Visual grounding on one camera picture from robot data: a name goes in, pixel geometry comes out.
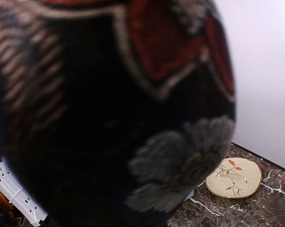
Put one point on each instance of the round bird-pattern plate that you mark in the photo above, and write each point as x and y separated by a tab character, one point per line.
235	178

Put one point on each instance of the dark floral necktie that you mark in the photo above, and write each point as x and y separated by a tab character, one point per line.
112	111

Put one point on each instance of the white power strip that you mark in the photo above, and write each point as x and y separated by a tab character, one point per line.
18	196

